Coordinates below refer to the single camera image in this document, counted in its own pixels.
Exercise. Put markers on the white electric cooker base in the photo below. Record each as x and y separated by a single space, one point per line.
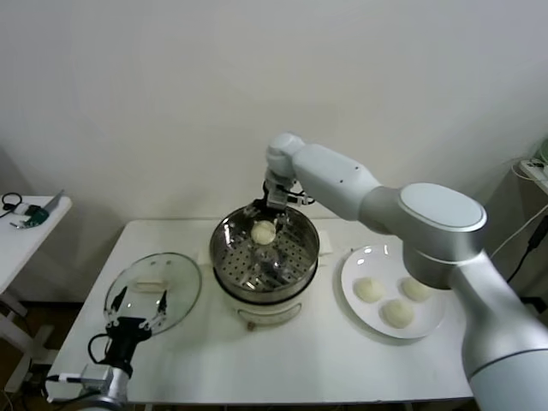
265 310

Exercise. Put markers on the white round plate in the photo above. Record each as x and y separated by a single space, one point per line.
364 261

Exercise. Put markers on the stainless steel steamer basket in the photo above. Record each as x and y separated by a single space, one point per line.
299 240

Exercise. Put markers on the grey metal blade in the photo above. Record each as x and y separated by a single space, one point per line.
55 202

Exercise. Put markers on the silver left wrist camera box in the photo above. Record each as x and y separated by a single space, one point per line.
97 377

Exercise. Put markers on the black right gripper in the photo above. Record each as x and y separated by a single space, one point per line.
269 194

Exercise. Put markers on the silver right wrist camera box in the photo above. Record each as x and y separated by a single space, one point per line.
286 196

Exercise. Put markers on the small white roll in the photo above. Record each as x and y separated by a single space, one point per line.
21 210

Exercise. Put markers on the white power strip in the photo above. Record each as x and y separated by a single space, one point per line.
537 169

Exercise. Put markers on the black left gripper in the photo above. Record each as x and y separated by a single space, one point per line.
126 331

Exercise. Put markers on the green hand tool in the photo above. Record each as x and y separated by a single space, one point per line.
37 215

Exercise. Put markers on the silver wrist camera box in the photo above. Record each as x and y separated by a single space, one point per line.
97 377
286 196

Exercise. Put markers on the white side table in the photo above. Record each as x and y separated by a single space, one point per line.
25 248

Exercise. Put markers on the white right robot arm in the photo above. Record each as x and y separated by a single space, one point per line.
334 180

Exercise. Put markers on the white steamed baozi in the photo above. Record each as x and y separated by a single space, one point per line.
370 290
398 313
416 291
263 233

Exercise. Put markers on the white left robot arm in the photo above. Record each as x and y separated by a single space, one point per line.
113 391

